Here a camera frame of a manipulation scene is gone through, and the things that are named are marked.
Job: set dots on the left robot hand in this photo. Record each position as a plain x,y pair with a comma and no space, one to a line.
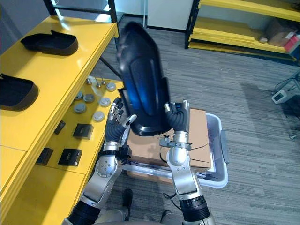
114,131

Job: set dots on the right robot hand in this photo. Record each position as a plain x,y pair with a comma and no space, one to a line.
179,119

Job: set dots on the black plastic housing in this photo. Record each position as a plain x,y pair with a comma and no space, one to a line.
16,93
51,43
140,70

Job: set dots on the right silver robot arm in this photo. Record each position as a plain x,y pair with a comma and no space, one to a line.
182,173

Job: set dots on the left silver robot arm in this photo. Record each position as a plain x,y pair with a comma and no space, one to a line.
105,168

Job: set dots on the yellow metal shelf unit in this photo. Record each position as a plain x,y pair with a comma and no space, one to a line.
47,77

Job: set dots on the round grey cap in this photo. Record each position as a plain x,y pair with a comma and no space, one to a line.
111,86
80,108
98,116
79,95
104,102
88,97

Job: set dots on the brown cardboard box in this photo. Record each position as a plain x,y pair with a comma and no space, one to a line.
199,133

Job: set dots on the small black box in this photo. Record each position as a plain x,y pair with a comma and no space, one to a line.
44,155
60,127
83,131
69,157

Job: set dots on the metal bolt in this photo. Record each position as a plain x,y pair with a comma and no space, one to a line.
98,84
88,81
103,82

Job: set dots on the white plastic storage bin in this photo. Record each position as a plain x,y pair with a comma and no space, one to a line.
218,178

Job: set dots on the robot body and legs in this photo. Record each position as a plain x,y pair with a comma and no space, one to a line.
117,218

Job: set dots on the white electronic device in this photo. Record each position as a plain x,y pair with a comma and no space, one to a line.
279,96

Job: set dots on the white panel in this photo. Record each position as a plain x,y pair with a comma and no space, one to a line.
168,14

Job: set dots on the white crumpled paper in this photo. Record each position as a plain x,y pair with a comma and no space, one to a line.
263,39

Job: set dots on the brown cardboard carton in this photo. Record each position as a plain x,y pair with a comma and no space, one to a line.
279,30

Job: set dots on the red box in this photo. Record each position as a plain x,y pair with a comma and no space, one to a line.
293,43

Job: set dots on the yellow shelf with black frame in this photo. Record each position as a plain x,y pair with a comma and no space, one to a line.
222,32

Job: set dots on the black metal shelf upright frame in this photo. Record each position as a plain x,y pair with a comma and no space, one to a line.
112,14

